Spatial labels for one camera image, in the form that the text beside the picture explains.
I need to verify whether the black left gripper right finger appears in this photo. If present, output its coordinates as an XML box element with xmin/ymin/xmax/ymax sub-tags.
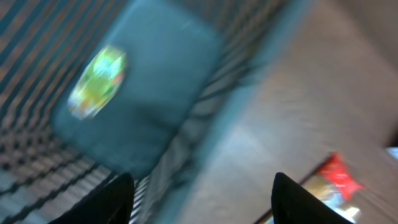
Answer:
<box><xmin>271</xmin><ymin>172</ymin><xmax>351</xmax><ymax>224</ymax></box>

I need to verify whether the green yellow snack pouch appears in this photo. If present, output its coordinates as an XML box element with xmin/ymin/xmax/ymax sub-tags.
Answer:
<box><xmin>67</xmin><ymin>45</ymin><xmax>127</xmax><ymax>119</ymax></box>

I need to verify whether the grey plastic shopping basket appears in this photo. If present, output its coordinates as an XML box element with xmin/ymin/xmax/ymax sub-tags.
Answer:
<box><xmin>1</xmin><ymin>0</ymin><xmax>310</xmax><ymax>223</ymax></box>

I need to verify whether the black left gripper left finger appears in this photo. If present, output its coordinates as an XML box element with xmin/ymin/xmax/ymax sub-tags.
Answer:
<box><xmin>50</xmin><ymin>173</ymin><xmax>134</xmax><ymax>224</ymax></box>

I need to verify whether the orange spaghetti pack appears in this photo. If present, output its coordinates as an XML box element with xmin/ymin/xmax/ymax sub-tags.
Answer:
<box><xmin>254</xmin><ymin>152</ymin><xmax>366</xmax><ymax>224</ymax></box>

